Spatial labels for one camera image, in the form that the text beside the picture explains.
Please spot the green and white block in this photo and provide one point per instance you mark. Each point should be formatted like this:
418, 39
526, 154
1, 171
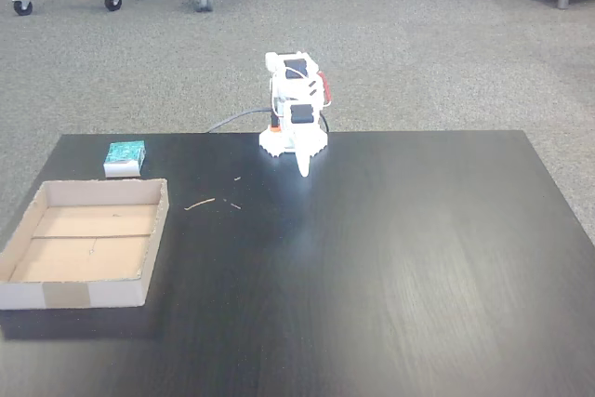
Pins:
124, 155

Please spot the shallow cardboard box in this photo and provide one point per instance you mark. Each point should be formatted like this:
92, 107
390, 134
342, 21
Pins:
88, 248

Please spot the long thin wood splinter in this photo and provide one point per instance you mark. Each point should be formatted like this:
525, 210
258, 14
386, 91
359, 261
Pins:
200, 204

